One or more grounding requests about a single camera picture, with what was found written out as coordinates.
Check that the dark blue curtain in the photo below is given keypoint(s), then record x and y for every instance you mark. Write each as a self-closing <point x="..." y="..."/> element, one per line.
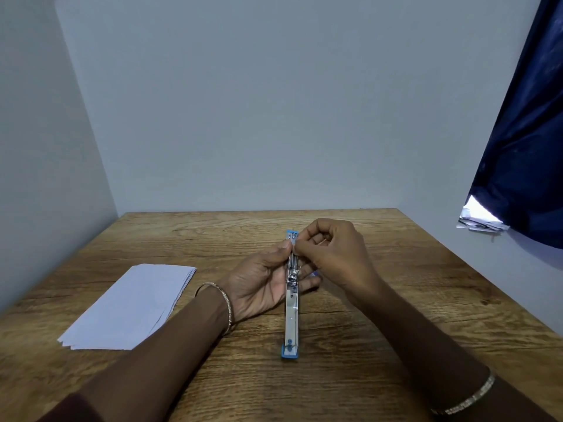
<point x="523" y="149"/>

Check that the silver bangle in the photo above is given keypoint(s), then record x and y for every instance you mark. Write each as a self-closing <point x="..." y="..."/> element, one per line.
<point x="470" y="402"/>
<point x="226" y="298"/>

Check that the blue and silver stapler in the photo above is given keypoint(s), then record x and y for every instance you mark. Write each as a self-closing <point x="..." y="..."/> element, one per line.
<point x="291" y="320"/>

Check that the person's left hand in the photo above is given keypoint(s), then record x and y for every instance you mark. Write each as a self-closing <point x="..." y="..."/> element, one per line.
<point x="259" y="285"/>

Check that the person's left forearm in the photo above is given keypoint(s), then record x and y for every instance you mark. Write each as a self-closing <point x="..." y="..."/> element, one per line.
<point x="167" y="360"/>

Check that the stack of white papers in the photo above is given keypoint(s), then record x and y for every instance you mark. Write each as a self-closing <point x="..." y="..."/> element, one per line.
<point x="127" y="307"/>

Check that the person's right hand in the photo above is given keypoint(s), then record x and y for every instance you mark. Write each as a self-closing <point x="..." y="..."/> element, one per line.
<point x="343" y="259"/>

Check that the person's right forearm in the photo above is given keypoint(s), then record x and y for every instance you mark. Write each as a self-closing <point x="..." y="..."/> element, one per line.
<point x="422" y="347"/>

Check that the pile of crumpled white sheets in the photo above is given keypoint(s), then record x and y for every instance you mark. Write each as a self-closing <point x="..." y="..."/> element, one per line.
<point x="479" y="215"/>

